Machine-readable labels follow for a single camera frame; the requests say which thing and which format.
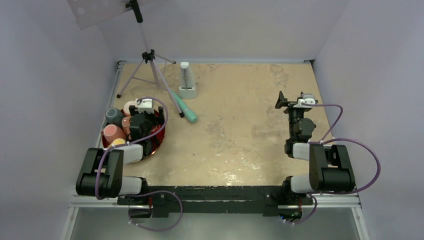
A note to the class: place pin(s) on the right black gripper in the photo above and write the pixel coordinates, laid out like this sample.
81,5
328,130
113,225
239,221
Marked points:
282,101

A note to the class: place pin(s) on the white metronome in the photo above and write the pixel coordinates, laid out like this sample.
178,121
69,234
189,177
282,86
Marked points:
188,84

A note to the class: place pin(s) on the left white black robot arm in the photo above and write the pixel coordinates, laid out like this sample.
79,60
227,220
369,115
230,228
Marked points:
102,175

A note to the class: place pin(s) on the red round tray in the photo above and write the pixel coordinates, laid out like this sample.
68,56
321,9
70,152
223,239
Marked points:
149,145

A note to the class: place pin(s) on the white perforated board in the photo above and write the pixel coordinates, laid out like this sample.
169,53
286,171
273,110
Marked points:
91,12

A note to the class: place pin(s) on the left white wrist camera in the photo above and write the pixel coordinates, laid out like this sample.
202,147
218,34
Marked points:
145,105

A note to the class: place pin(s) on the silver tripod stand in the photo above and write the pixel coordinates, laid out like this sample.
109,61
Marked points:
148,57

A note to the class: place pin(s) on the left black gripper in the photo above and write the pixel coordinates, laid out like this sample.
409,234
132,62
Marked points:
133,110

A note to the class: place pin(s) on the yellow mug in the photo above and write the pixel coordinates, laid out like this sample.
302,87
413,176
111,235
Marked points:
116,142

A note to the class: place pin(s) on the aluminium frame rail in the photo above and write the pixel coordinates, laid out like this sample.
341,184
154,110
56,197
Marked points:
337,217

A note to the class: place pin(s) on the dark grey mug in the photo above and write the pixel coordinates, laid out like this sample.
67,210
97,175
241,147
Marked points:
114,116

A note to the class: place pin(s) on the salmon mug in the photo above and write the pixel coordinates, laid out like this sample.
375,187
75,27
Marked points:
126,123

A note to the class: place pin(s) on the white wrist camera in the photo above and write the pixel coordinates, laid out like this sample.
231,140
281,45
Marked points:
145,105
306,100

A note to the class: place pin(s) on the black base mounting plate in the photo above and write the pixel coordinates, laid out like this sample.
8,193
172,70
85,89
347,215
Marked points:
267,200

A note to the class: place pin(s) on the light pink mug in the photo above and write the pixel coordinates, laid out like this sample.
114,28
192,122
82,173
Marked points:
126,107

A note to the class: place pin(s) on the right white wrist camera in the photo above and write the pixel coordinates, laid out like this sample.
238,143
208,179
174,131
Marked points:
306,100

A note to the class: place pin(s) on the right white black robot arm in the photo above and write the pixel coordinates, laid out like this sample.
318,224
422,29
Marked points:
329,166

